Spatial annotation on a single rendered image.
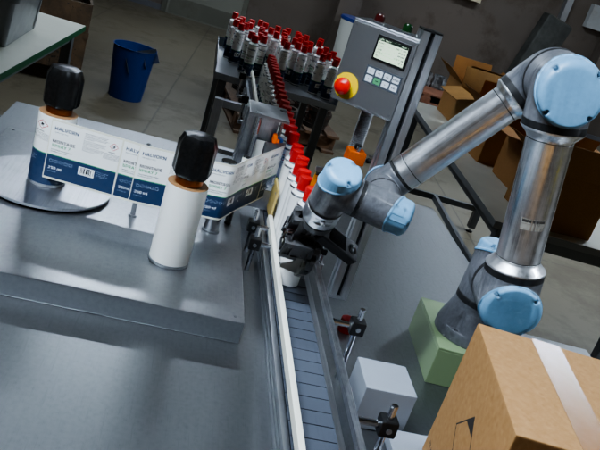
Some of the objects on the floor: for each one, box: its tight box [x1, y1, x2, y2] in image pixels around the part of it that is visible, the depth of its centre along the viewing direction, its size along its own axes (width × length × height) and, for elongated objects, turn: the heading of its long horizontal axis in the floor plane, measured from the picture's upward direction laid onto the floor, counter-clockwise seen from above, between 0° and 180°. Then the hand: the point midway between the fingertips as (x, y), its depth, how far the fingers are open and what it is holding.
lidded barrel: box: [333, 13, 356, 66], centre depth 993 cm, size 59×59×72 cm
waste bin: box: [108, 39, 160, 103], centre depth 581 cm, size 38×35×44 cm
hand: (299, 270), depth 165 cm, fingers closed, pressing on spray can
